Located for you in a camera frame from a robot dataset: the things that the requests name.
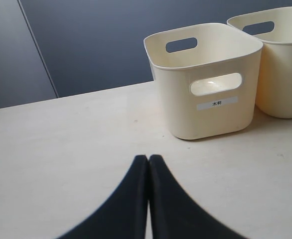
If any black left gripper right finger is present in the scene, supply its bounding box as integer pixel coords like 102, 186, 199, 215
149, 154, 243, 239

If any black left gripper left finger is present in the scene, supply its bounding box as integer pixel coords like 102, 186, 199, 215
60, 155, 148, 239

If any cream left plastic bin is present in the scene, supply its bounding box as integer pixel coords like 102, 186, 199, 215
144, 23, 263, 140

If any cream plastic bin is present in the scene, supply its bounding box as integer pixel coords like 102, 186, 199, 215
144, 23, 263, 140
227, 6, 292, 119

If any cream middle plastic bin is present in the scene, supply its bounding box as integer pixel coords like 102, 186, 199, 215
227, 6, 292, 119

